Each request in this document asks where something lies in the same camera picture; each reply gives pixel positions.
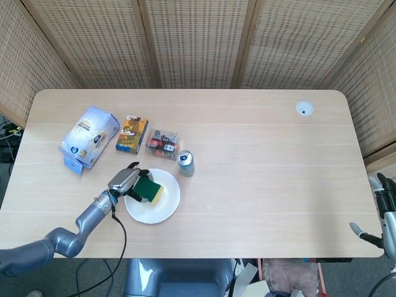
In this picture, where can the clear plastic box with items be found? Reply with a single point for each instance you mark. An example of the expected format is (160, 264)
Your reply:
(162, 143)

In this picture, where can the pink plastic bag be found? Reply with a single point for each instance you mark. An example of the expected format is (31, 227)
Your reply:
(290, 275)

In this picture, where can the grey shoe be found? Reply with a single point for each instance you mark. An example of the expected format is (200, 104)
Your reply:
(34, 293)

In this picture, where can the white round plate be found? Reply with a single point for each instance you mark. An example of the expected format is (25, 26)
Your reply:
(161, 210)

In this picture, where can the woven bamboo screen panel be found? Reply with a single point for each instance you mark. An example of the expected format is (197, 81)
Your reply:
(297, 43)
(92, 43)
(371, 92)
(21, 68)
(195, 43)

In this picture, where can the silver drink can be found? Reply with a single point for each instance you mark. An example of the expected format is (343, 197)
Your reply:
(186, 165)

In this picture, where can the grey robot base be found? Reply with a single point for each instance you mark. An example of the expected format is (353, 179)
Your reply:
(179, 277)

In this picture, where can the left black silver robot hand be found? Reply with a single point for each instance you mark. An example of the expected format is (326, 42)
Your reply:
(123, 181)

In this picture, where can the blue and white bag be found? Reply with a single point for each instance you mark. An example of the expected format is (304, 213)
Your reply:
(88, 136)

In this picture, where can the green yellow sponge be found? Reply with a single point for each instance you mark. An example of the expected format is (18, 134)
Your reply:
(150, 188)

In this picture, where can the white cardboard piece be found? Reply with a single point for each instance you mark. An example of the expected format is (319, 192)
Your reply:
(247, 284)

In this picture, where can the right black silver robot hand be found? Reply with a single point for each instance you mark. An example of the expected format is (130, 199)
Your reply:
(389, 222)

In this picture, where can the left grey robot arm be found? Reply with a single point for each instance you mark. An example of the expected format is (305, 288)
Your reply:
(89, 215)

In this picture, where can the orange yellow carton box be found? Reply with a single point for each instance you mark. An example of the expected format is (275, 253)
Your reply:
(131, 134)

